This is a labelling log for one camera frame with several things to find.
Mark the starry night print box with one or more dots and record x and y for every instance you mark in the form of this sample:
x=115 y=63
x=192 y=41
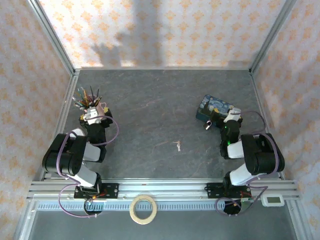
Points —
x=217 y=103

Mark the small metal padlock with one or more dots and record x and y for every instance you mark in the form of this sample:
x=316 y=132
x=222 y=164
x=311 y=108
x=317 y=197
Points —
x=207 y=125

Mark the small silver key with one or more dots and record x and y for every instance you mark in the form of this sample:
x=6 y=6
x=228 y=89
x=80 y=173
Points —
x=178 y=145

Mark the pink ceramic cup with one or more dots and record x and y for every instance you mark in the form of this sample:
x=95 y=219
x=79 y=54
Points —
x=102 y=107

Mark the coloured pencil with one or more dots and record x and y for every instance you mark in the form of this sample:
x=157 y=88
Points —
x=80 y=94
x=76 y=101
x=84 y=93

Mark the dark pencil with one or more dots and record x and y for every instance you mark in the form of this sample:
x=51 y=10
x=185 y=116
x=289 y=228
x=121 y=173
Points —
x=97 y=93
x=92 y=92

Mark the white digital thermometer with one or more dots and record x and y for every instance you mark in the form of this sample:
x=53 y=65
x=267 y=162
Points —
x=272 y=200

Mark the beige tape roll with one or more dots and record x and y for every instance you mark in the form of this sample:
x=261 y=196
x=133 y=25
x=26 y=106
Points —
x=133 y=212

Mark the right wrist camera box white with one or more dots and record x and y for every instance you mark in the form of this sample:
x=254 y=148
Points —
x=232 y=115

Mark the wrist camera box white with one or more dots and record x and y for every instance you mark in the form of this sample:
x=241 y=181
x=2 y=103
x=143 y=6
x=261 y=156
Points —
x=93 y=115
x=232 y=115

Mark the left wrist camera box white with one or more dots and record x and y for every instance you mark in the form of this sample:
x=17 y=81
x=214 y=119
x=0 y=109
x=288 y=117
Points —
x=93 y=115

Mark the aluminium side rail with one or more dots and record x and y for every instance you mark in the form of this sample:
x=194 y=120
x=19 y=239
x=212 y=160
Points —
x=265 y=120
x=67 y=105

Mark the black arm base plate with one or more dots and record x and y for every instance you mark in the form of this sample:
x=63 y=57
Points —
x=215 y=191
x=112 y=191

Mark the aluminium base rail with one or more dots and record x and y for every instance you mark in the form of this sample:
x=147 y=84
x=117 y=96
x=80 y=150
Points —
x=162 y=186

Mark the aluminium corner post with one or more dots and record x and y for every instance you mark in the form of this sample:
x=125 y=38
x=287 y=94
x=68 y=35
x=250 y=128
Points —
x=272 y=37
x=52 y=37

